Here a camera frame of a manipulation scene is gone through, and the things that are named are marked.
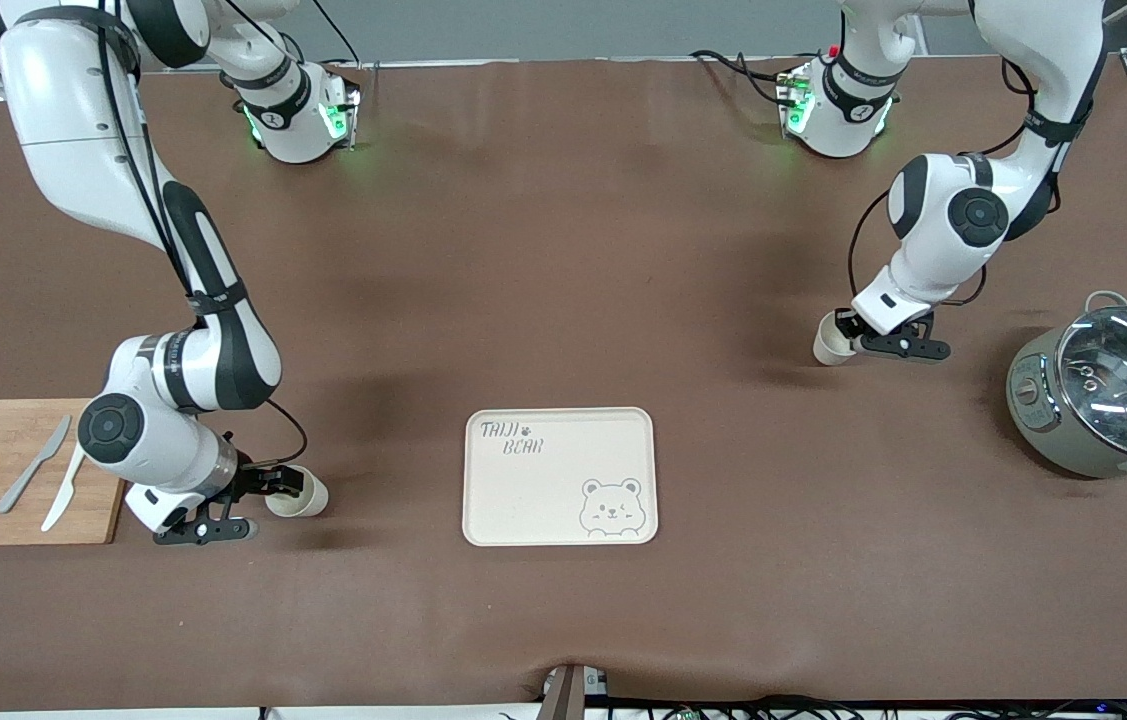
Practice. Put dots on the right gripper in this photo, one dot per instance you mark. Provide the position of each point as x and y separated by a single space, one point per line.
249 479

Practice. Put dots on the white IKEA cup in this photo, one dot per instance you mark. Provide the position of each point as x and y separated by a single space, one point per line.
308 500
828 345

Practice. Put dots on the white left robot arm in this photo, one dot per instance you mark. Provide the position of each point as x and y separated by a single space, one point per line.
923 260

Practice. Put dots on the brown table mat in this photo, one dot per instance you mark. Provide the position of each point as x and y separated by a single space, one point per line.
563 250

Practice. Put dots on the wooden cutting board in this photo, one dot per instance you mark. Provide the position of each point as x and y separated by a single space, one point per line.
23 420

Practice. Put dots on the white bear print tray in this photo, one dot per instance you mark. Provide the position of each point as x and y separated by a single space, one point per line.
543 500

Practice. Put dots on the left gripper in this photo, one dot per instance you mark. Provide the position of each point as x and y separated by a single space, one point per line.
845 324

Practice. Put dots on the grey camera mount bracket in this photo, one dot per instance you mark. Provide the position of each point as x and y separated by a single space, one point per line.
568 695

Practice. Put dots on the grey-green electric pot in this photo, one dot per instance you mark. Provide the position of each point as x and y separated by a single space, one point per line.
1033 420

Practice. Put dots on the white plastic knife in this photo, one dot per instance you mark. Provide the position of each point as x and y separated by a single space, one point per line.
63 495

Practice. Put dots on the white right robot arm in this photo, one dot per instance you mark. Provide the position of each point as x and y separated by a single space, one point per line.
73 120

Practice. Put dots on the grey plastic knife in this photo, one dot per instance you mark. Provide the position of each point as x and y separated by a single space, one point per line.
51 442

